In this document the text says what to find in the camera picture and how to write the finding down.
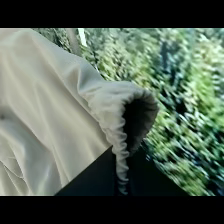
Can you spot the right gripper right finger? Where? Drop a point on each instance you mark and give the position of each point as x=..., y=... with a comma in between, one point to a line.
x=153, y=181

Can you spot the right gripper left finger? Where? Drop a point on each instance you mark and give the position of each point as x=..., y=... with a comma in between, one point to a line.
x=95, y=180

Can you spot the pale grey-green garment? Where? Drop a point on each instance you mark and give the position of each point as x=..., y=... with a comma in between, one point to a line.
x=50, y=113

